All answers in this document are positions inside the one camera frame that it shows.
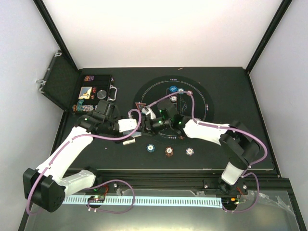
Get chips row in case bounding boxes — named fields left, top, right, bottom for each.
left=72, top=100, right=94, bottom=112

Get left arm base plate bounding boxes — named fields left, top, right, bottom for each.
left=84, top=180, right=119, bottom=192

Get blue round blind button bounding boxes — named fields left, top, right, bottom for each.
left=169, top=86, right=178, bottom=93

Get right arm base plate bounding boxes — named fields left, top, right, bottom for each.
left=203, top=178, right=247, bottom=195

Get teal poker chip stack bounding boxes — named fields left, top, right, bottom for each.
left=146, top=144, right=155, bottom=153

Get purple cable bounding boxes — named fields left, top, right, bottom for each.
left=26, top=109, right=142, bottom=215
left=144, top=91, right=268, bottom=214

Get purple chips in case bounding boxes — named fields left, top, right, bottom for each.
left=84, top=75, right=95, bottom=82

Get red-brown poker chip stack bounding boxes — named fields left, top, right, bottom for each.
left=165, top=146, right=174, bottom=157

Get red triangular all-in button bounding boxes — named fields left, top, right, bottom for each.
left=135, top=102, right=146, bottom=111

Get black poker chip case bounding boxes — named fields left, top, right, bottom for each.
left=36, top=51, right=118, bottom=114

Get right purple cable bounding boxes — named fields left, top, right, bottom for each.
left=144, top=91, right=268, bottom=214

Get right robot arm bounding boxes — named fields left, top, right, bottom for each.
left=141, top=100, right=267, bottom=194

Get light blue slotted strip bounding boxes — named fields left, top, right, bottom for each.
left=63, top=195, right=222, bottom=208

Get deck of playing cards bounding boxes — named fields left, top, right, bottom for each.
left=122, top=131, right=142, bottom=145

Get round black poker mat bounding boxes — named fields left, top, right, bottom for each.
left=133, top=76, right=214, bottom=146

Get clear dealer button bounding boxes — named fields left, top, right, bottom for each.
left=96, top=90, right=107, bottom=99

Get card box in case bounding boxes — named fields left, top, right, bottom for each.
left=78, top=87, right=92, bottom=100

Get purple chip mat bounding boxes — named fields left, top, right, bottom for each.
left=170, top=95, right=177, bottom=102

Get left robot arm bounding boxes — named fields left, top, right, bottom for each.
left=23, top=100, right=142, bottom=215

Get purple poker chip stack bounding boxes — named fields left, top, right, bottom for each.
left=186, top=148, right=194, bottom=156

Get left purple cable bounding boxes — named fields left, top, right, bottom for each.
left=26, top=109, right=142, bottom=215

